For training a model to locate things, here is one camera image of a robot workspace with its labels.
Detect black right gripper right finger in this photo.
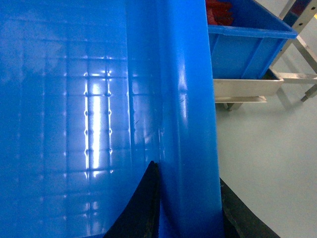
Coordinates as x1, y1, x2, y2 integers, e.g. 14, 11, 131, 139
220, 180, 279, 238

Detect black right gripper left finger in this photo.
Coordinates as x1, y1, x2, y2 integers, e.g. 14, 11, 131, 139
104, 161, 160, 238

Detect large blue plastic crate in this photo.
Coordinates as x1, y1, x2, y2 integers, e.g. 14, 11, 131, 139
0, 0, 224, 238

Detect blue crate with red wrap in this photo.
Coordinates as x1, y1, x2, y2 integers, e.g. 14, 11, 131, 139
208, 0, 298, 79

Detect red bubble wrap sheets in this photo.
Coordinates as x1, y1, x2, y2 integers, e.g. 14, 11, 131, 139
205, 0, 234, 26

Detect stainless steel shelf frame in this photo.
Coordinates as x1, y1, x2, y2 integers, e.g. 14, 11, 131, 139
214, 0, 317, 112

